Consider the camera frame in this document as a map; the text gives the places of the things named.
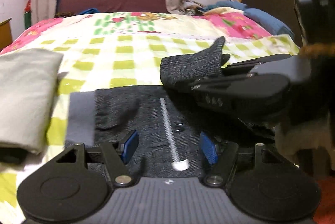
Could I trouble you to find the dark grey knit pants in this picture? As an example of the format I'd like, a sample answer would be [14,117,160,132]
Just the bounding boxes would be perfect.
[65,37,229,178]

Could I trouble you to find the blue pillow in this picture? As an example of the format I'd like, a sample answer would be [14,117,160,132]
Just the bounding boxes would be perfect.
[244,8,294,39]

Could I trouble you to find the green checkered floral bed sheet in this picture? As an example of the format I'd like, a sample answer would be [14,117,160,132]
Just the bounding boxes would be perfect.
[1,9,299,223]

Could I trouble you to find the blue folded blanket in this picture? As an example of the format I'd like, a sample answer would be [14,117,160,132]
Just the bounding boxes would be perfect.
[203,0,249,12]

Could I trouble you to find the folded light grey cloth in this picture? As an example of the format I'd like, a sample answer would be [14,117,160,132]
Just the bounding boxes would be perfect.
[1,49,63,154]

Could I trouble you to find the wooden bedside table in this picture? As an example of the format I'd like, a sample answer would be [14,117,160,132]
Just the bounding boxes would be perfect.
[0,18,13,50]

